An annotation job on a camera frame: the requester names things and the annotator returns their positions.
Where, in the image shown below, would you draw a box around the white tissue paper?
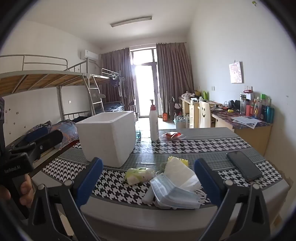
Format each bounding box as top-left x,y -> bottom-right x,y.
164,159 -> 197,185
179,174 -> 202,192

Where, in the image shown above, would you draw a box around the white plastic bucket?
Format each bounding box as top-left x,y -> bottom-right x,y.
174,117 -> 187,129

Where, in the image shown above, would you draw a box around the green white plastic bag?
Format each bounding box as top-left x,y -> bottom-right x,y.
124,167 -> 156,186

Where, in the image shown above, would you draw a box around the yellow foam net sleeve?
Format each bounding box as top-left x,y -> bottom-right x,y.
168,156 -> 189,166

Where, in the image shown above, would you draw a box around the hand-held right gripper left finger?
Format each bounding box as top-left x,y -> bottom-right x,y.
28,157 -> 104,241

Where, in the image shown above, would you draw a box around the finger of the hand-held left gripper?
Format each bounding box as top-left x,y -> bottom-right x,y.
9,130 -> 63,163
13,126 -> 50,149

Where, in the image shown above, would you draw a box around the dark blue plaid bedding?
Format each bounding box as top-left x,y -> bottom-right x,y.
102,102 -> 125,114

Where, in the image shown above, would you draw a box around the dark hanging clothes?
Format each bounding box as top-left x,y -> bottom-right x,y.
109,74 -> 127,98

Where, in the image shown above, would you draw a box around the wide brown curtain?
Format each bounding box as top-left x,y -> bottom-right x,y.
156,42 -> 195,117

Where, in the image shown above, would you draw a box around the narrow brown curtain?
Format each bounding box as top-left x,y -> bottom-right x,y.
100,47 -> 135,112

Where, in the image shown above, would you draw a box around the white foam box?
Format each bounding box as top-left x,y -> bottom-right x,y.
75,111 -> 136,168

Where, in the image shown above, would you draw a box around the red snack packet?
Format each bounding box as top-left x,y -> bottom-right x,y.
161,131 -> 186,141

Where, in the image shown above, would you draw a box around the houndstooth grey tablecloth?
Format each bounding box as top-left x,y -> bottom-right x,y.
43,127 -> 284,210

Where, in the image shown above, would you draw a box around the person's left hand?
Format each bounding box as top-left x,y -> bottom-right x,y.
0,174 -> 36,209

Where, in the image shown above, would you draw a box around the cluster of desk bottles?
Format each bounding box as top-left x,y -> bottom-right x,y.
239,89 -> 275,123

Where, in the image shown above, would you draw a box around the long metal bunk bed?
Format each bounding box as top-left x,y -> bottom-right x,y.
0,54 -> 93,149

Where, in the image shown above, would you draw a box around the short metal bunk bed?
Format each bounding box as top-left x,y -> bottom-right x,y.
89,68 -> 127,116

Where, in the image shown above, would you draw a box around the metal bunk ladder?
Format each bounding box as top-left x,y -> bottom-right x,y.
86,74 -> 106,115

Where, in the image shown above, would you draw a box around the printed paper sheets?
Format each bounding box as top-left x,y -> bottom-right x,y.
231,116 -> 262,129

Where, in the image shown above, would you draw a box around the white air conditioner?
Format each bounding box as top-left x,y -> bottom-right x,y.
80,49 -> 99,62

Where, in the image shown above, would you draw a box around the black smartphone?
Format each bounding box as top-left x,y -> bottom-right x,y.
226,150 -> 263,183

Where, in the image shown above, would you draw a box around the ceiling tube light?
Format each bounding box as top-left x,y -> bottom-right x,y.
110,16 -> 153,28

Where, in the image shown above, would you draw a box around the grey plastic table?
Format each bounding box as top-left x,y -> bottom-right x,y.
30,127 -> 291,241

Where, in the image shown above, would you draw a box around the pink cartoon wall picture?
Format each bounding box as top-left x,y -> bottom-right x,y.
229,61 -> 244,84

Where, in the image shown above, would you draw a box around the glass balcony door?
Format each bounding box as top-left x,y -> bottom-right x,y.
130,47 -> 160,118

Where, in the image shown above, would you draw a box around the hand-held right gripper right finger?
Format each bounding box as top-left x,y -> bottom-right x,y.
194,158 -> 271,241

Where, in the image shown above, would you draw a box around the wooden desk with drawers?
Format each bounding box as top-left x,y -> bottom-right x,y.
179,96 -> 223,129

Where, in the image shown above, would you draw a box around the black folding chair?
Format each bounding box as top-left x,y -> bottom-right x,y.
126,100 -> 137,114

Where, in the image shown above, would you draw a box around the wooden smiley face chair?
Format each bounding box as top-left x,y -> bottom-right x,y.
198,100 -> 212,128

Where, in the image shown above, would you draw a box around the stack of blue face masks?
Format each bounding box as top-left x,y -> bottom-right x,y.
149,173 -> 208,209

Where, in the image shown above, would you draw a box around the white pump bottle red top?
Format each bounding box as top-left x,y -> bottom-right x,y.
149,100 -> 160,142

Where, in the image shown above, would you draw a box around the wooden desk patterned top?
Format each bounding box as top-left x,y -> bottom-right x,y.
210,108 -> 274,157

